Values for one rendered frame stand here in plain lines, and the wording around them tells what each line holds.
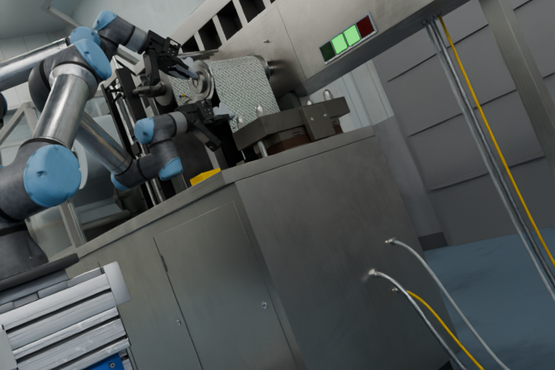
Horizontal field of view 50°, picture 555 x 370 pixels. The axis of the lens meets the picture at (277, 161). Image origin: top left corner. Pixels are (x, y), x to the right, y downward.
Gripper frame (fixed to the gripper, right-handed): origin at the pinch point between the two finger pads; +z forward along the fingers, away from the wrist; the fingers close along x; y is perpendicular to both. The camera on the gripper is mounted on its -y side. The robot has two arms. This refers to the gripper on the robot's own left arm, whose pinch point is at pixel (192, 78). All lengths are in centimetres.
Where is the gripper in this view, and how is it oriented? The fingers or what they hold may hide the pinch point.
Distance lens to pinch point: 202.9
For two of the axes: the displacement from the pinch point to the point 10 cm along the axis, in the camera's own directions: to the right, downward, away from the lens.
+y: 1.8, -8.6, 4.8
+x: -6.0, 3.0, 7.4
